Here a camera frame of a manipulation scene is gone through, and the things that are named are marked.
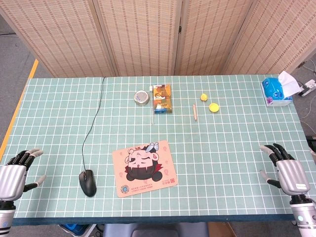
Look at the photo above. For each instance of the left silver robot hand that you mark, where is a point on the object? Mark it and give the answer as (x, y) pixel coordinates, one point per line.
(12, 180)

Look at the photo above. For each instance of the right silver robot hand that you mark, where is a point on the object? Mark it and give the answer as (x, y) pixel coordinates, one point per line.
(292, 175)

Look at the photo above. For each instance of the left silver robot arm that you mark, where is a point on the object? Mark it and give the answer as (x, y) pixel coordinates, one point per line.
(5, 219)

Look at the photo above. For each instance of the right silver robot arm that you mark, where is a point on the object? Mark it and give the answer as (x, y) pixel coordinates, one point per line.
(303, 217)

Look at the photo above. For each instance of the pink cartoon mouse pad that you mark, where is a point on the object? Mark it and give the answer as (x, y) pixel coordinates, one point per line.
(145, 182)

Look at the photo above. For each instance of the green grid tablecloth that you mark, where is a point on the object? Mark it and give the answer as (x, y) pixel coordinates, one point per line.
(222, 160)

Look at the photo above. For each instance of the blue plastic bin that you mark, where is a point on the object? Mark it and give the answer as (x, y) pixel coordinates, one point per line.
(74, 229)

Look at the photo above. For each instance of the blue tissue pack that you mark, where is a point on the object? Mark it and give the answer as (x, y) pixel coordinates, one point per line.
(274, 95)

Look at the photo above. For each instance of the white power strip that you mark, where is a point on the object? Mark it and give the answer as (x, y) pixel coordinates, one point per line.
(308, 87)

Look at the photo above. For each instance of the yellow fluted cup mould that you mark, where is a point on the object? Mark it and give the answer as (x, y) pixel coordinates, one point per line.
(213, 107)

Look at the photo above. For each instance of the short wooden pencil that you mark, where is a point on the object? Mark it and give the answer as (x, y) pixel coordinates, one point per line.
(195, 112)

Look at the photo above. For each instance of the woven bamboo screen panel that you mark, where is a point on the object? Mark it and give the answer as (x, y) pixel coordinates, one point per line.
(209, 37)
(140, 37)
(279, 34)
(61, 37)

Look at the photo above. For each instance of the orange and blue carton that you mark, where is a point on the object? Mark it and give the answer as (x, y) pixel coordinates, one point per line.
(162, 98)

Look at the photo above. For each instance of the round silver tin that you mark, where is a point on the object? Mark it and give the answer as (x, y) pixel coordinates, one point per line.
(141, 98)

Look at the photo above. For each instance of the clear glass tube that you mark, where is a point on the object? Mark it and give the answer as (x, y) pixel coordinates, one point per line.
(151, 106)

